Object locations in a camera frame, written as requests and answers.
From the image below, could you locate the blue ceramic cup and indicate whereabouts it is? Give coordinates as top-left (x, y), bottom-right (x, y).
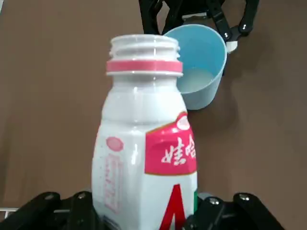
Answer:
top-left (163, 23), bottom-right (228, 111)

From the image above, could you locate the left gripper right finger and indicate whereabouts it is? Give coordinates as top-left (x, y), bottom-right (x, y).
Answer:
top-left (186, 191), bottom-right (286, 230)

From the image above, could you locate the white red-labelled juice bottle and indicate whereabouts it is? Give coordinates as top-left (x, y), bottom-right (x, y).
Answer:
top-left (91, 34), bottom-right (199, 230)

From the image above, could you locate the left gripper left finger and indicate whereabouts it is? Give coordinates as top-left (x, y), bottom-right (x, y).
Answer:
top-left (0, 191), bottom-right (106, 230)

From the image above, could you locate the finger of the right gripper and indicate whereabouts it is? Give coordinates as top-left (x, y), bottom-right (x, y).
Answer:
top-left (138, 0), bottom-right (183, 35)
top-left (206, 0), bottom-right (261, 53)

